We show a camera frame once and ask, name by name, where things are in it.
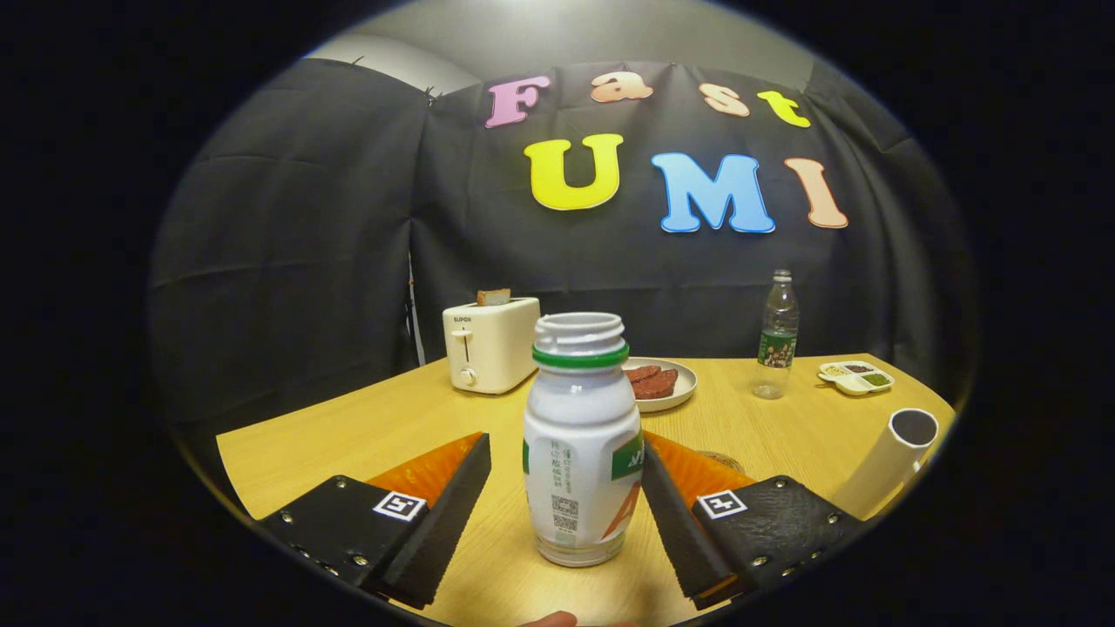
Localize black backdrop cloth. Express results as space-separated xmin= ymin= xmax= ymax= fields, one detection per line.
xmin=146 ymin=57 xmax=976 ymax=454

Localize red meat slices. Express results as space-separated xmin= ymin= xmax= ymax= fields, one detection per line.
xmin=625 ymin=366 xmax=679 ymax=401

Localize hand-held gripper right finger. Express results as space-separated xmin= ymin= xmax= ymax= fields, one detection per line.
xmin=640 ymin=433 xmax=872 ymax=610

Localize white cup wooden handle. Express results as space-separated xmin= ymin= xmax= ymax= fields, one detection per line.
xmin=832 ymin=408 xmax=940 ymax=522

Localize wooden table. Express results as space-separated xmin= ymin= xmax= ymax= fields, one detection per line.
xmin=216 ymin=353 xmax=957 ymax=627

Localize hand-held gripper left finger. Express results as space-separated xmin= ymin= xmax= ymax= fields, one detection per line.
xmin=257 ymin=433 xmax=491 ymax=610

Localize white divided tray of beans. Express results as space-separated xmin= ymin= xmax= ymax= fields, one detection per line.
xmin=816 ymin=360 xmax=895 ymax=397

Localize white juice bottle green label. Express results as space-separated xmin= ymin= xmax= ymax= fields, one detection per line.
xmin=523 ymin=312 xmax=645 ymax=568

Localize round beige plate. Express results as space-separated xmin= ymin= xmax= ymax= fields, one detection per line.
xmin=623 ymin=357 xmax=698 ymax=413

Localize cream toaster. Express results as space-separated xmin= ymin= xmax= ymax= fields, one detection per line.
xmin=442 ymin=297 xmax=542 ymax=395

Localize clear plastic water bottle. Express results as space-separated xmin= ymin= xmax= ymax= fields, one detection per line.
xmin=753 ymin=269 xmax=801 ymax=401

